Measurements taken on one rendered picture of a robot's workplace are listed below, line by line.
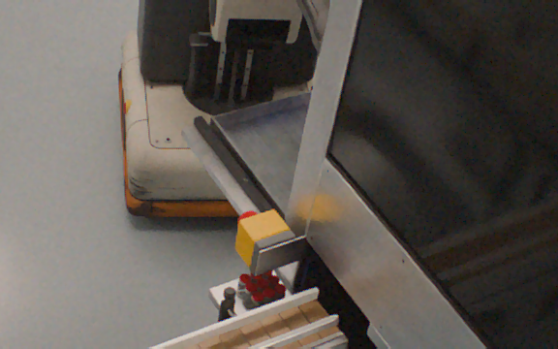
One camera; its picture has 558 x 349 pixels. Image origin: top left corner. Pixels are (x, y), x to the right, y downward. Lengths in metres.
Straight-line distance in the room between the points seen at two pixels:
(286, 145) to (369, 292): 0.58
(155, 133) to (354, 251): 1.48
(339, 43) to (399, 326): 0.44
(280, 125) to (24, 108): 1.52
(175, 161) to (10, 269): 0.56
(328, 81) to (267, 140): 0.59
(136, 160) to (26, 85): 0.77
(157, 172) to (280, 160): 0.92
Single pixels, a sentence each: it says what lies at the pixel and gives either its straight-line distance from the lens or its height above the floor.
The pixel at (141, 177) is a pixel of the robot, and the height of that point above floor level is 0.22.
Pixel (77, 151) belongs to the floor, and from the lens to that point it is 3.39.
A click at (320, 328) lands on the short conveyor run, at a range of 1.73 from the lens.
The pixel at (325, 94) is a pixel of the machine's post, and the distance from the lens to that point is 1.60.
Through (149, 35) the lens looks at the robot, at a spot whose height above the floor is 0.47.
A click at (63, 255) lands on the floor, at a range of 3.08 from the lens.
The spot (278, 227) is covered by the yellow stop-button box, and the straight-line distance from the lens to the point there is 1.77.
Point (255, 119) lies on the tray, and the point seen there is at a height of 0.88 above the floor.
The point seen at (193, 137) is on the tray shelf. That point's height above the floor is 0.88.
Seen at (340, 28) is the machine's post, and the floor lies 1.43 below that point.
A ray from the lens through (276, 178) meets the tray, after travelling 2.07.
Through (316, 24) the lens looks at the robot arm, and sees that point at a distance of 1.89.
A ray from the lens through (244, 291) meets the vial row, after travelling 1.84.
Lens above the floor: 2.29
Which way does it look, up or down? 44 degrees down
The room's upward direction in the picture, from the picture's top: 10 degrees clockwise
